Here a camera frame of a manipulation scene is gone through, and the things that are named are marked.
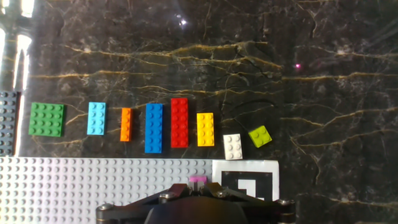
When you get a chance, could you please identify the white Lego brick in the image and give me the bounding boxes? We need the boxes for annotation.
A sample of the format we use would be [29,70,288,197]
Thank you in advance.
[223,133,244,161]

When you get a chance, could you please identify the green square Lego plate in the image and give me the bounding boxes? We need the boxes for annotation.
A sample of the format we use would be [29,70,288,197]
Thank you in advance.
[28,102,65,138]

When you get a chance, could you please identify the black marble pattern mat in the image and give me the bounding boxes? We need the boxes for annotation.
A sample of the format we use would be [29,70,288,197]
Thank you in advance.
[0,0,398,224]

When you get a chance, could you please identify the blue long Lego brick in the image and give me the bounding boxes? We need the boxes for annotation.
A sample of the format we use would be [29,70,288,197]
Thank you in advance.
[144,103,164,154]

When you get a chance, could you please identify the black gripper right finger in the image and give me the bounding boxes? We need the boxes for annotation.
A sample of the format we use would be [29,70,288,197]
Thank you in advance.
[198,182,296,224]

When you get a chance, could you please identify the grey Lego baseplate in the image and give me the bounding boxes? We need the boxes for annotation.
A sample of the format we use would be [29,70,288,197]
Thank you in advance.
[0,156,216,224]

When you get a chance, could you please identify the black long Lego plate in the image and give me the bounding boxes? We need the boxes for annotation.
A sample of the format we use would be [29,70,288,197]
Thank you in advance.
[0,90,18,157]

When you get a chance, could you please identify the magenta small Lego brick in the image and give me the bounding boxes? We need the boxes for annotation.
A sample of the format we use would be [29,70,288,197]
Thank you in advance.
[188,175,208,184]

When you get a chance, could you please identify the cyan Lego brick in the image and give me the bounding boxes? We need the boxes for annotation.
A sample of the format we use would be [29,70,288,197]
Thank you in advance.
[86,101,107,136]

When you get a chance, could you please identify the orange narrow Lego brick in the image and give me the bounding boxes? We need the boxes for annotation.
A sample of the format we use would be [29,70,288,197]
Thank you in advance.
[119,107,132,142]

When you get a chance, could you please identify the yellow Lego brick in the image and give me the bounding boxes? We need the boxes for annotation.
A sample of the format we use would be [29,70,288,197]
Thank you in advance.
[196,112,215,147]

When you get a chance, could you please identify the black white fiducial marker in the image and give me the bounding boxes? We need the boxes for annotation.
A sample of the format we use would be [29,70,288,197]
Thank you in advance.
[211,159,280,202]

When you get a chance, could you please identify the red long Lego brick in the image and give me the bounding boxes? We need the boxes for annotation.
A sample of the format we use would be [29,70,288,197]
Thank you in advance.
[170,97,190,149]

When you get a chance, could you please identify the lime green Lego brick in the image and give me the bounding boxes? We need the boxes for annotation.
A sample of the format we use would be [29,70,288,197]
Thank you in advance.
[248,124,273,149]

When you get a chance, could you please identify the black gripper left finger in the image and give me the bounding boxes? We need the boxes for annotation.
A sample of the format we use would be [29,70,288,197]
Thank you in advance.
[95,182,198,224]

